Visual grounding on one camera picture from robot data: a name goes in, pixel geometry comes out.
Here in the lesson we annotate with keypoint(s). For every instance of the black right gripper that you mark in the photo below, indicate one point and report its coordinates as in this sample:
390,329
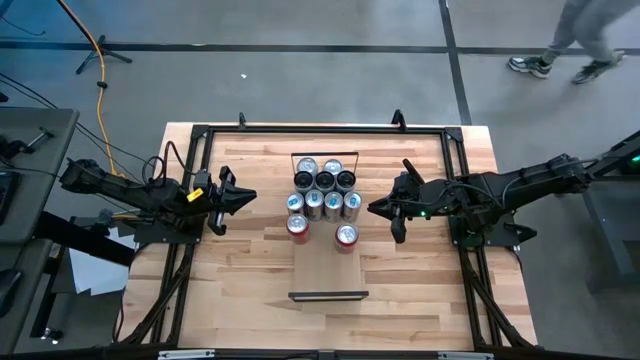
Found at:
425,197

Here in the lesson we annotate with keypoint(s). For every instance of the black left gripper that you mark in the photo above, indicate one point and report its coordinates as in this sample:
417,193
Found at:
212,197

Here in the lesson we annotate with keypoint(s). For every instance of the silver beverage can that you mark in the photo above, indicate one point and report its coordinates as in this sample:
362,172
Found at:
295,202

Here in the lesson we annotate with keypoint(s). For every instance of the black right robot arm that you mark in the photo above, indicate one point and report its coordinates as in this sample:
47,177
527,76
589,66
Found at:
525,187

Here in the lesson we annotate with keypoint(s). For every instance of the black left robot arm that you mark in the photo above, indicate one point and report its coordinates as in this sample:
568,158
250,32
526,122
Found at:
125,192

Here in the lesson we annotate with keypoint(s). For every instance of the yellow tag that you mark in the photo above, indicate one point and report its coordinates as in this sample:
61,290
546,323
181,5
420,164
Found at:
195,195

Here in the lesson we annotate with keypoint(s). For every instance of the black table clamp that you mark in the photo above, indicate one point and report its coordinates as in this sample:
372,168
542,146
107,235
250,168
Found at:
242,121
398,120

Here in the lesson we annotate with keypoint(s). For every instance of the grey knob clamp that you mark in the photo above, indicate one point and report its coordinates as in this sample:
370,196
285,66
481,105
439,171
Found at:
104,217

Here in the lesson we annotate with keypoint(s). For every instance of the black support beam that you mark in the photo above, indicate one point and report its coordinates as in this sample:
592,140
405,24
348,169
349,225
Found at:
85,245

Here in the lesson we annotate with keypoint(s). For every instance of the white paper sheets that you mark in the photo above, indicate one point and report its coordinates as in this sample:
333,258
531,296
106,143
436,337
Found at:
95,272

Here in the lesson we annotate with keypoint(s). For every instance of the grey side table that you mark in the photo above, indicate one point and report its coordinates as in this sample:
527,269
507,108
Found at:
50,150
35,280

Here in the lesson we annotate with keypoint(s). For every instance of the black tripod stand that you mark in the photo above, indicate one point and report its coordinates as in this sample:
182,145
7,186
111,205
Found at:
101,50

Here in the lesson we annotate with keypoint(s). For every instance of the black metal side stand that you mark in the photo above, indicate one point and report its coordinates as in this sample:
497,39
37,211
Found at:
610,235

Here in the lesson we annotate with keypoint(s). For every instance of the black desk clamp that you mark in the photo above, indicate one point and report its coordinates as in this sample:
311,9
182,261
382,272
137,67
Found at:
15,148

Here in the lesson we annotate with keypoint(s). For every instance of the silver floor caster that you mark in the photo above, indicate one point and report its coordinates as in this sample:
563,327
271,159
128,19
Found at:
51,336

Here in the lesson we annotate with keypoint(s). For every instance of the person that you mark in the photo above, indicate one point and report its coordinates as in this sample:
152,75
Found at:
585,20

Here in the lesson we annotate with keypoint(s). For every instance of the black aluminium table frame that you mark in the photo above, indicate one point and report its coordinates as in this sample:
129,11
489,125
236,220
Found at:
270,130

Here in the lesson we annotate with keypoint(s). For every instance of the wooden shelf black metal frame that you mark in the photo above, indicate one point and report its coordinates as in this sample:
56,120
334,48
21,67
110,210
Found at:
327,270

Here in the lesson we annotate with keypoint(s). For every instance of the silver hinge bracket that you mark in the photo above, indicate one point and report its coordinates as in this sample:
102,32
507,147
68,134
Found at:
465,356
186,354

